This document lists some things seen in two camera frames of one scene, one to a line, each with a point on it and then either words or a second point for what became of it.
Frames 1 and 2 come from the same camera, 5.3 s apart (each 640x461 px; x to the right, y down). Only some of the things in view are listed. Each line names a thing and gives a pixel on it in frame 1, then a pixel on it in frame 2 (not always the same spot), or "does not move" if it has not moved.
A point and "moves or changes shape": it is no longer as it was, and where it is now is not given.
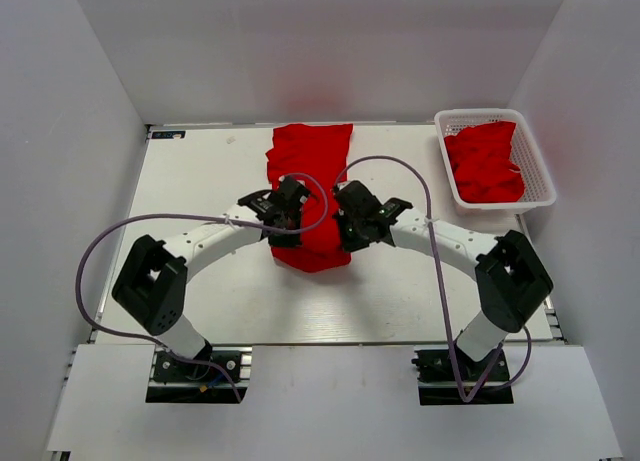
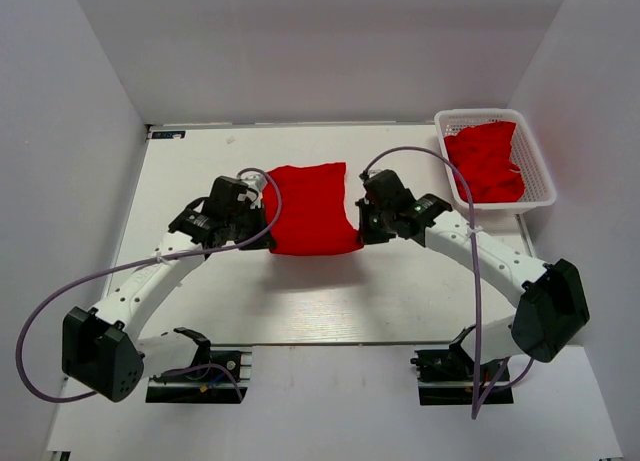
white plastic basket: x=538 y=181 does not move
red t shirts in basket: x=482 y=166 does not move
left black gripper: x=292 y=240 -> x=266 y=241
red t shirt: x=318 y=156 moves or changes shape
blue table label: x=168 y=134 does not move
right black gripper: x=348 y=244 -> x=367 y=235
